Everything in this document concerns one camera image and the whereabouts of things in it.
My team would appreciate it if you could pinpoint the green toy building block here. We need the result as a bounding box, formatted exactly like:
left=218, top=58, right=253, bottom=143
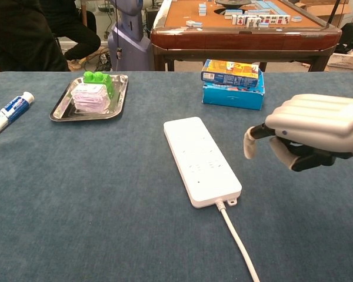
left=82, top=70, right=116, bottom=99

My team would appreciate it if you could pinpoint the blue table cloth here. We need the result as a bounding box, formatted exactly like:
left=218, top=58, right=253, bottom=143
left=0, top=70, right=353, bottom=282

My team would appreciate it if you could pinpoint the white power strip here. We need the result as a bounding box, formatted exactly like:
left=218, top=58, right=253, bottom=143
left=163, top=116, right=242, bottom=209

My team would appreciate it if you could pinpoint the row of mahjong tiles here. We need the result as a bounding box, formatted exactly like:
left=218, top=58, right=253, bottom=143
left=231, top=14, right=291, bottom=28

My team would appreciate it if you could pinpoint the black hanging cord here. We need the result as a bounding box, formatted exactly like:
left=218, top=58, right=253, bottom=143
left=115, top=0, right=123, bottom=61

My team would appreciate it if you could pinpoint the white plastic basket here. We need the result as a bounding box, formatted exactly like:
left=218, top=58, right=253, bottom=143
left=327, top=52, right=353, bottom=72

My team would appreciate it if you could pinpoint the white power cable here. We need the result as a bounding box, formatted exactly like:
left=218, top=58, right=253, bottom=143
left=214, top=199, right=261, bottom=282

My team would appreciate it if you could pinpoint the purple tissue pack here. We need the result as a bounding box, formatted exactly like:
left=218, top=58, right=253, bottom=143
left=71, top=83, right=111, bottom=115

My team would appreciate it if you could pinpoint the blue cardboard box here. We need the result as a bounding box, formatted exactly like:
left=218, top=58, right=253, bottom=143
left=202, top=69, right=266, bottom=111

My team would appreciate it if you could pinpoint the purple robot base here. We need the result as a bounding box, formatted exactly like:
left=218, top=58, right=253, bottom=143
left=107, top=0, right=154, bottom=72

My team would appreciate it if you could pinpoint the person in black clothes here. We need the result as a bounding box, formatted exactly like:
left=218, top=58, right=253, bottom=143
left=0, top=0, right=102, bottom=72

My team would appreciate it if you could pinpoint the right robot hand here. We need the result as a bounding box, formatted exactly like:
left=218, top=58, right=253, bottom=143
left=242, top=93, right=353, bottom=172

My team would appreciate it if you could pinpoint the stainless steel tray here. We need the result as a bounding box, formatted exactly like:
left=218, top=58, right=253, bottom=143
left=49, top=73, right=129, bottom=122

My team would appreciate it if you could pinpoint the yellow and blue box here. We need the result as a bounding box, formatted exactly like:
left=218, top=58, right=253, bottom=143
left=201, top=59, right=259, bottom=88

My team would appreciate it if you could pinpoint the brown mahjong table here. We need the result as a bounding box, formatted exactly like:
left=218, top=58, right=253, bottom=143
left=149, top=0, right=343, bottom=72

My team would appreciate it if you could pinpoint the white and blue toothpaste tube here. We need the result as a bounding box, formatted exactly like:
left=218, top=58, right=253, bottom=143
left=0, top=91, right=35, bottom=142

